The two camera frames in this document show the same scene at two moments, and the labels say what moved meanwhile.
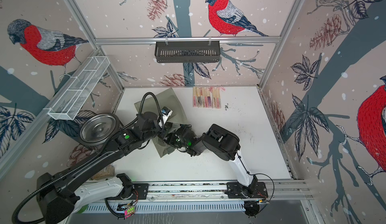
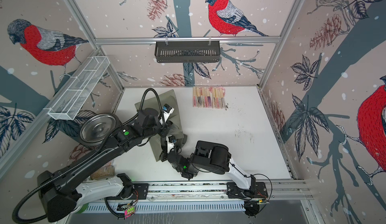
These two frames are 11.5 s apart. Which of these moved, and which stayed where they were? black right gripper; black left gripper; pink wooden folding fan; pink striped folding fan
Moved: black right gripper
Stayed: black left gripper; pink wooden folding fan; pink striped folding fan
